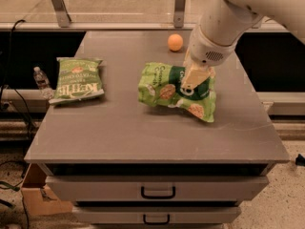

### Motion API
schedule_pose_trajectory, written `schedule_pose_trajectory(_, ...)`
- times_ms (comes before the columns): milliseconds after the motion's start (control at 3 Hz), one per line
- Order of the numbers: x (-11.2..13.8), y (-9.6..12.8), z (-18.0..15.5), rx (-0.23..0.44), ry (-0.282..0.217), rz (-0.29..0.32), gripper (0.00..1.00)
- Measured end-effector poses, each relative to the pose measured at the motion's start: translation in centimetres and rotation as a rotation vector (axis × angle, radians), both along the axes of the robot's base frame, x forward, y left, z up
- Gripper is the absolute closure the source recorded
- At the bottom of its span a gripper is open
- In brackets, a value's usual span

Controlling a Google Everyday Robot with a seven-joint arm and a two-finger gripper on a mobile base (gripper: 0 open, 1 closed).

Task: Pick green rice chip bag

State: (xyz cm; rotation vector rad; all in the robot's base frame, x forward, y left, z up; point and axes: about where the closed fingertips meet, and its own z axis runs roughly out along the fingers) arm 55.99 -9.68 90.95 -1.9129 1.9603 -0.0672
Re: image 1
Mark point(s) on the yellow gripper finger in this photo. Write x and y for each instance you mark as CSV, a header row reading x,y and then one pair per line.
x,y
195,74
187,59

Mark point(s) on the left metal railing bracket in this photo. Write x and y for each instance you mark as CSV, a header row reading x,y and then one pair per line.
x,y
62,15

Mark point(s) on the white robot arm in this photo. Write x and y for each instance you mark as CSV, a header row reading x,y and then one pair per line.
x,y
222,23

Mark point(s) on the black object on floor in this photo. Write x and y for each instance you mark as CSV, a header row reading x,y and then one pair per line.
x,y
300,160

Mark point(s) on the green rice chip bag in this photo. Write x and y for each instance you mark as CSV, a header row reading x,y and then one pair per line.
x,y
160,84

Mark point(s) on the clear plastic water bottle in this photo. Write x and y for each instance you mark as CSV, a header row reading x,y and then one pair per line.
x,y
43,83

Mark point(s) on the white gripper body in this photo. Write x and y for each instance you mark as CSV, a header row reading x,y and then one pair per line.
x,y
207,52

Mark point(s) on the cardboard box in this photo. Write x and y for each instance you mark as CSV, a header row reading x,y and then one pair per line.
x,y
39,198

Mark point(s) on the green Kettle potato chip bag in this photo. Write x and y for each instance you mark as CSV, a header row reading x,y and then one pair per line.
x,y
78,79

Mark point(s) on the orange fruit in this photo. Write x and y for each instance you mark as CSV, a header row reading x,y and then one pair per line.
x,y
175,42

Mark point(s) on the upper drawer with black handle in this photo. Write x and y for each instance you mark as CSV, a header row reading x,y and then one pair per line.
x,y
138,188

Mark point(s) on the drawer with black handle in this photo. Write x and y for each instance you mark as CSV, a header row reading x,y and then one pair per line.
x,y
138,188
156,215

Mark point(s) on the metal railing bracket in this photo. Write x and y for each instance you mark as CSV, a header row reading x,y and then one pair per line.
x,y
178,13
62,15

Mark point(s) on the lower drawer with black handle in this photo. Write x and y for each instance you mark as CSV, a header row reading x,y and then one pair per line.
x,y
156,215

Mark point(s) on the grey drawer cabinet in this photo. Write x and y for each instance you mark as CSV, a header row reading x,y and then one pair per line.
x,y
117,135

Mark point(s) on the middle metal railing bracket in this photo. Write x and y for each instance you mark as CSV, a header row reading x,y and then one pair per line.
x,y
178,13

